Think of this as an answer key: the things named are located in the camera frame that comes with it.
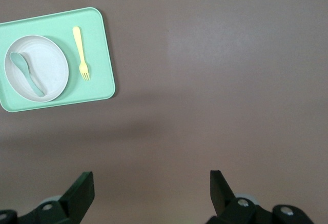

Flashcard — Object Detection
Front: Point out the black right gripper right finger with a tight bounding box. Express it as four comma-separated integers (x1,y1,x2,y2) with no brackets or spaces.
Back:
204,170,259,224

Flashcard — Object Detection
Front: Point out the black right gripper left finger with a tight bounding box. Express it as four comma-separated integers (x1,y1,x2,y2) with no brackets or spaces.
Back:
17,171,95,224

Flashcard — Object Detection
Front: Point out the green plastic spoon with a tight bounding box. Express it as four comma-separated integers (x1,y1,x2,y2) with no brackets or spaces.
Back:
9,52,46,97

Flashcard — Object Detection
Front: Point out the round beige plate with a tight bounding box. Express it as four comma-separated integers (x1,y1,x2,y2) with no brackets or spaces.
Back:
4,35,70,104

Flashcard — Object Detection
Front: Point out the yellow plastic fork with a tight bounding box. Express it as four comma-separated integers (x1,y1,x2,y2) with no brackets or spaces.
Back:
72,26,91,82

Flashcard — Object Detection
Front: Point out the light green rectangular tray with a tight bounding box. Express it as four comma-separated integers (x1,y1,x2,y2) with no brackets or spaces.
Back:
0,7,118,113

